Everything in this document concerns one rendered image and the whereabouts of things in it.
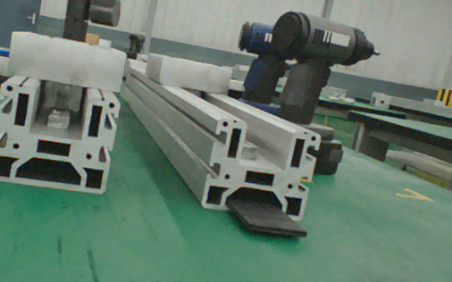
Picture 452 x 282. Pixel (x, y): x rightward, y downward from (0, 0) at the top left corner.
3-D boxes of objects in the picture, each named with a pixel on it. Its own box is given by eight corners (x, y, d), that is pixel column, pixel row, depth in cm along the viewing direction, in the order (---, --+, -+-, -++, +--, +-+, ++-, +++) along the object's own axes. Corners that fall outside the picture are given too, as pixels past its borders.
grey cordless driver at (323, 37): (238, 157, 77) (270, 8, 74) (330, 163, 87) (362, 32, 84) (272, 172, 70) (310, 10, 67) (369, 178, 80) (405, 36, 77)
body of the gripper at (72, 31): (93, 53, 125) (98, 22, 124) (50, 45, 123) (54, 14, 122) (92, 53, 131) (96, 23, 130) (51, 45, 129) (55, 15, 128)
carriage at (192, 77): (141, 89, 94) (148, 52, 93) (199, 99, 96) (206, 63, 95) (154, 101, 78) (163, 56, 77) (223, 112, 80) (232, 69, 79)
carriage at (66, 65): (20, 85, 66) (27, 31, 65) (105, 99, 68) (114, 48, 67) (2, 101, 50) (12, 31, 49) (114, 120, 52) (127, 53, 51)
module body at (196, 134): (122, 99, 126) (129, 64, 124) (163, 105, 127) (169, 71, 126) (200, 207, 48) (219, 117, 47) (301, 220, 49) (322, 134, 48)
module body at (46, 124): (44, 86, 122) (49, 50, 121) (86, 93, 124) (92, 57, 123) (-13, 179, 44) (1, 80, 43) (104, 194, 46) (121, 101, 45)
